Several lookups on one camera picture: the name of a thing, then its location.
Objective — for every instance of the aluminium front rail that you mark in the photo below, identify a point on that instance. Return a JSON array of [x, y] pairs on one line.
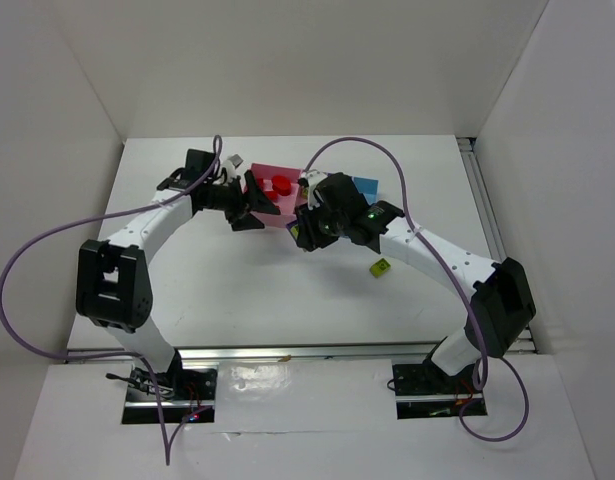
[[260, 353]]

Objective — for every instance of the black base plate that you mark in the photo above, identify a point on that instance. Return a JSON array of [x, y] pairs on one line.
[[192, 395], [422, 394]]

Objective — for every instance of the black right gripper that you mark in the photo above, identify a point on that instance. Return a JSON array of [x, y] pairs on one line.
[[307, 220]]

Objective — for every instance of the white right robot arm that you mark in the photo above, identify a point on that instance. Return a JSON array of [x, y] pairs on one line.
[[457, 269]]

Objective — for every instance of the aluminium side rail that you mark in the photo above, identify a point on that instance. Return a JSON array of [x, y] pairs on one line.
[[492, 225]]

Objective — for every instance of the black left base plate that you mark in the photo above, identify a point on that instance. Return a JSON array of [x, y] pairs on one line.
[[192, 395]]

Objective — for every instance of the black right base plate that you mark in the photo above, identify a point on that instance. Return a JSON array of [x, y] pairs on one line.
[[422, 394]]

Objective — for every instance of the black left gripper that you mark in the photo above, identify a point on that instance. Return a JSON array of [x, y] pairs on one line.
[[243, 201]]

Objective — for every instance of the small green lego brick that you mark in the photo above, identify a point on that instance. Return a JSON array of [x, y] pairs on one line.
[[380, 268]]

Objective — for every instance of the light blue container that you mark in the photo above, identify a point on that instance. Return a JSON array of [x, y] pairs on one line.
[[368, 188]]

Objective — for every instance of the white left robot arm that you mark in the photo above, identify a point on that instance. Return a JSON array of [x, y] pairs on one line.
[[114, 289]]

